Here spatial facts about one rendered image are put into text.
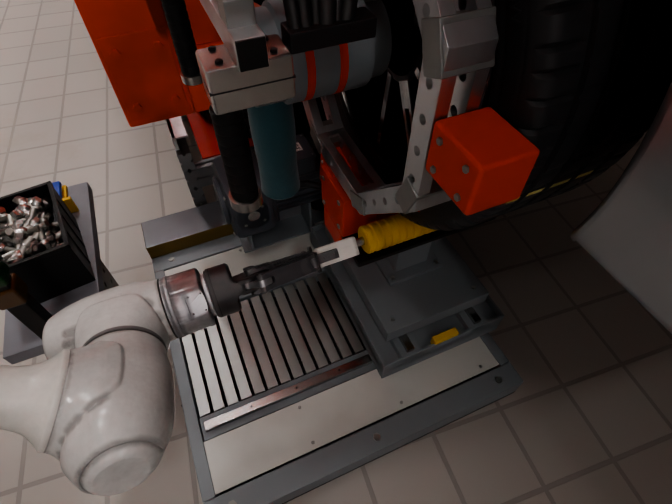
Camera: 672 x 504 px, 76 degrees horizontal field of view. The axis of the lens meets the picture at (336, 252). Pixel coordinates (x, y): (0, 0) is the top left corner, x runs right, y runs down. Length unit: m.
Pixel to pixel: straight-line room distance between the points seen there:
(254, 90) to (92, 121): 1.88
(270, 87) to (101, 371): 0.34
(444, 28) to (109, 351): 0.48
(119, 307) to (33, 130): 1.85
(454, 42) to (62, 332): 0.56
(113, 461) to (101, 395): 0.06
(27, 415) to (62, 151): 1.76
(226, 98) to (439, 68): 0.22
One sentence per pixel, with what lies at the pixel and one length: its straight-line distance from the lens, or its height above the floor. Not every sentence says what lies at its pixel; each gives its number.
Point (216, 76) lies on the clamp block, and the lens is 0.46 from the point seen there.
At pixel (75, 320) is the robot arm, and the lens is 0.64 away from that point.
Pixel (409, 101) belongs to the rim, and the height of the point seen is 0.76.
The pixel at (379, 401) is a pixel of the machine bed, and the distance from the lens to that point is 1.15.
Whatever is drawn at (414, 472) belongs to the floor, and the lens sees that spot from 1.20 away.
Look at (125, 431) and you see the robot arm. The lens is 0.48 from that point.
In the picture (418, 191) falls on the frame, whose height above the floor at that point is 0.78.
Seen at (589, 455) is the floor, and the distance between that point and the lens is 1.35.
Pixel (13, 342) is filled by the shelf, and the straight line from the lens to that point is 0.99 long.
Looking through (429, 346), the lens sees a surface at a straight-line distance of 1.13.
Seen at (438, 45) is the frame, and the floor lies 0.96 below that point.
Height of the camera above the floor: 1.16
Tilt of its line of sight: 52 degrees down
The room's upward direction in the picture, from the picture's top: straight up
